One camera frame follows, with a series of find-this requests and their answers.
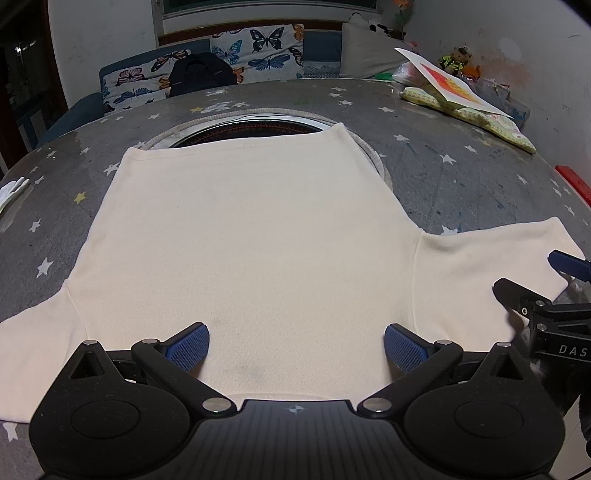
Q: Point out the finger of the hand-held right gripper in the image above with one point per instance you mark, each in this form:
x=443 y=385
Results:
x=570 y=265
x=512 y=291

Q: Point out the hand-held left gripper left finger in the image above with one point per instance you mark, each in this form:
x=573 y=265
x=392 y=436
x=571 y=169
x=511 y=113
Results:
x=189 y=347

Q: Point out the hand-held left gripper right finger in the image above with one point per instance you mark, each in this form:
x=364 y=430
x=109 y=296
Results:
x=404 y=349

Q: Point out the cream t-shirt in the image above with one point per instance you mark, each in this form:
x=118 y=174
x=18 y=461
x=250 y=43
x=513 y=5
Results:
x=254 y=254

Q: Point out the red flat object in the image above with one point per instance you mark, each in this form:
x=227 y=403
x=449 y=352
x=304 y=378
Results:
x=576 y=182

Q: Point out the grey star-print tablecloth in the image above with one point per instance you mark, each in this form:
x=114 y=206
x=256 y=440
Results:
x=438 y=184

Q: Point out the green patterned pillow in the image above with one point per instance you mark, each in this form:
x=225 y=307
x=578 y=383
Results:
x=491 y=123

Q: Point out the clear plastic storage box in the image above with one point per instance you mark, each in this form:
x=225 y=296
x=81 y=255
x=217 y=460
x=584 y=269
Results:
x=508 y=99

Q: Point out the white card with orange print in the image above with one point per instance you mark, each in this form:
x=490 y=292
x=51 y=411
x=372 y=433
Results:
x=455 y=83

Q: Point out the round table inset with rim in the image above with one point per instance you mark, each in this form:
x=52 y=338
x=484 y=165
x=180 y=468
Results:
x=258 y=131

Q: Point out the brown teddy toy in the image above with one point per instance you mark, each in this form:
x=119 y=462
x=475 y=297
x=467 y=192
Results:
x=455 y=60

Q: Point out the white knit glove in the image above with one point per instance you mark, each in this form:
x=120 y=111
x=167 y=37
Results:
x=11 y=191

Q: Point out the clear plastic bag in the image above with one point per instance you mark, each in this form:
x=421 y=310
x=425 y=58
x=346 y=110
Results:
x=406 y=74

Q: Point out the blue sofa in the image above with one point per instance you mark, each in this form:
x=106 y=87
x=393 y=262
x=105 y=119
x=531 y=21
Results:
x=78 y=115

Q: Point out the black backpack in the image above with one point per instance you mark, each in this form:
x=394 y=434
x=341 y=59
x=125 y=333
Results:
x=201 y=74

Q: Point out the grey pillow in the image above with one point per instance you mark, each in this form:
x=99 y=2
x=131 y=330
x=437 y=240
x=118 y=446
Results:
x=369 y=53

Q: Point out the black and white plush toy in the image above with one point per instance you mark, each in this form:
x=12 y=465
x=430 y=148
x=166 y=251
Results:
x=383 y=30

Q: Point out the blue cushion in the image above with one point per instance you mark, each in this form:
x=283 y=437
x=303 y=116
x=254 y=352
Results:
x=322 y=50

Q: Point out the butterfly print sofa cover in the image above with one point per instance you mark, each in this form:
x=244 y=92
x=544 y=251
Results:
x=268 y=46

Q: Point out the window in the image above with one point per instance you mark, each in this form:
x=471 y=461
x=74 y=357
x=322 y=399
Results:
x=254 y=7

